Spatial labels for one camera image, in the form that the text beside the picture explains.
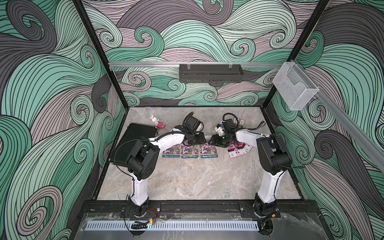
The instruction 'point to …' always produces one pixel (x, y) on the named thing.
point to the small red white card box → (242, 122)
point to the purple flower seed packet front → (174, 151)
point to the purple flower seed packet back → (207, 151)
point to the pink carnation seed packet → (234, 151)
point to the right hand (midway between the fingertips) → (210, 144)
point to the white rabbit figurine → (154, 119)
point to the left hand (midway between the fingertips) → (205, 139)
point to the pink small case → (161, 125)
